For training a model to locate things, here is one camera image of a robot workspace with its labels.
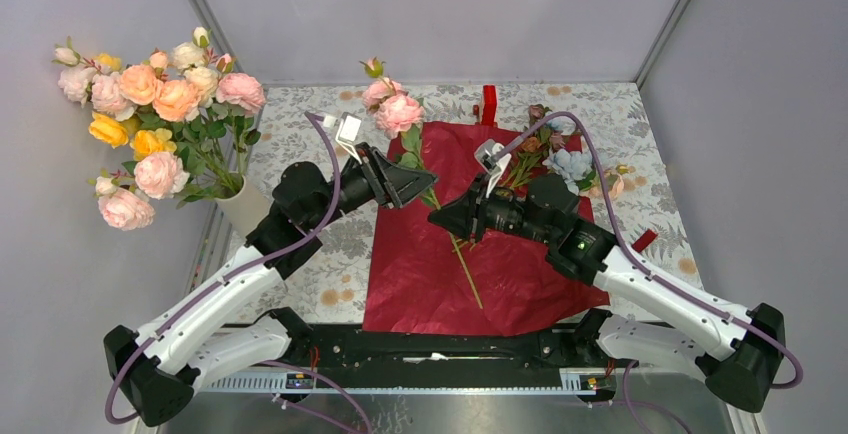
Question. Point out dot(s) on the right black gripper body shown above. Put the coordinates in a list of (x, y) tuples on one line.
[(488, 213)]

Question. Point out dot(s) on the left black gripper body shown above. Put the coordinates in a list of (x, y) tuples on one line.
[(381, 189)]

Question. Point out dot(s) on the pink rose stem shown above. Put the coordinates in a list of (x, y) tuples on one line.
[(397, 114)]

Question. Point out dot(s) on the brown and red wrapping paper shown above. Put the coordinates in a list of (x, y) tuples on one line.
[(419, 283)]

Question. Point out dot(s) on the brown paper bouquet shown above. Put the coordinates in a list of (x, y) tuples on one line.
[(558, 147)]

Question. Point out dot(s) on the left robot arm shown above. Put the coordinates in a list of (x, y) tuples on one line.
[(160, 366)]

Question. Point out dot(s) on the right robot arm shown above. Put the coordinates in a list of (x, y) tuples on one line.
[(734, 350)]

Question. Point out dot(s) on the white ceramic vase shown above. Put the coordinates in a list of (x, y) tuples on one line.
[(246, 209)]

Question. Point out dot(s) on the floral patterned table mat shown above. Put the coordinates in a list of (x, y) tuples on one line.
[(332, 286)]

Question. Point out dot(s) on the red toy block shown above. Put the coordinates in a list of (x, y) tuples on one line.
[(485, 109)]

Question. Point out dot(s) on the pastel rose bunch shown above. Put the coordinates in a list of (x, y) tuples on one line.
[(187, 116)]

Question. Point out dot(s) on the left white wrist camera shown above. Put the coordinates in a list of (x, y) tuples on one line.
[(345, 128)]

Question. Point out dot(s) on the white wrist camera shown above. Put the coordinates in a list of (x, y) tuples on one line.
[(492, 156), (345, 128)]

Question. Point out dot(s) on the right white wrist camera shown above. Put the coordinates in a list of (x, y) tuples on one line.
[(492, 156)]

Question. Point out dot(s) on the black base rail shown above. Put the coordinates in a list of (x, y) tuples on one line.
[(353, 357)]

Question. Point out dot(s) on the slotted white cable duct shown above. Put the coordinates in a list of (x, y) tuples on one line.
[(287, 382)]

